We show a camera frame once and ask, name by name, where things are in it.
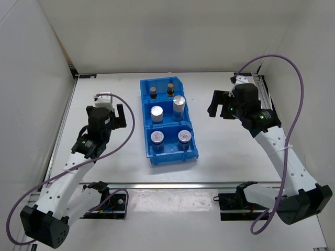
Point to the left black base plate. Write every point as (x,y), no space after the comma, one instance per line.
(115,202)

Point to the white-lid spice jar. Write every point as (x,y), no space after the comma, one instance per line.
(157,140)
(184,139)

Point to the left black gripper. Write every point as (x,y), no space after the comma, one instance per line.
(118,122)

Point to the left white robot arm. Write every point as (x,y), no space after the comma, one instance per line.
(49,219)

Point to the silver-lid shaker can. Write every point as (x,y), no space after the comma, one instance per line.
(156,113)
(178,108)

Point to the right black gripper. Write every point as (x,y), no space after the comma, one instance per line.
(217,99)

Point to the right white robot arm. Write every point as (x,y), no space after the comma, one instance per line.
(300,196)

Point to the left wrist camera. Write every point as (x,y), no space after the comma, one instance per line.
(104,100)

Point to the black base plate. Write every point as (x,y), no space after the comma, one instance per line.
(234,206)
(115,202)

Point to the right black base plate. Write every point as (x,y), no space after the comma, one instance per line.
(234,206)

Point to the aluminium frame rail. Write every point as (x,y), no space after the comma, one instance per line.
(171,205)

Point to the blue three-compartment bin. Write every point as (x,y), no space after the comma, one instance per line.
(168,127)

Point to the small brown yellow bottle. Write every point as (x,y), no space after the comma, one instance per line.
(170,90)
(153,93)

